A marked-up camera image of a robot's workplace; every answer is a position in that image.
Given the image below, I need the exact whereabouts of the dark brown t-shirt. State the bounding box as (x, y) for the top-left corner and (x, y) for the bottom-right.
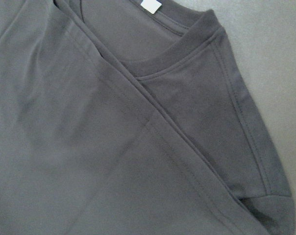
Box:
(0, 0), (295, 235)

